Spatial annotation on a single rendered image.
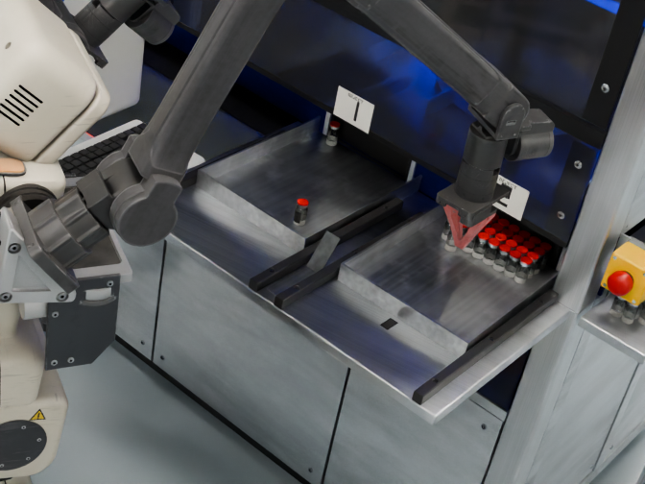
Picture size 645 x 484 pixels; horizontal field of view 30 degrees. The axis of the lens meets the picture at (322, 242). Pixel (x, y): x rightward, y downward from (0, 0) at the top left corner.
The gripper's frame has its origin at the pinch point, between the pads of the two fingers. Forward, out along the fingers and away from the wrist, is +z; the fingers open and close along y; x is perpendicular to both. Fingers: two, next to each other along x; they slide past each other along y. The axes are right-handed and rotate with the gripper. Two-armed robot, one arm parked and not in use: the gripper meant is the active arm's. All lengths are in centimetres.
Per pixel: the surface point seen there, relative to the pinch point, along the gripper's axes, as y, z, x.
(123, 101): 15, 24, 91
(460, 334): 5.6, 20.4, -1.2
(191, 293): 26, 70, 77
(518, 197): 26.9, 5.6, 5.4
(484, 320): 12.1, 20.4, -1.6
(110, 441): 6, 107, 79
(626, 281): 24.2, 8.1, -18.0
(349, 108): 26, 6, 43
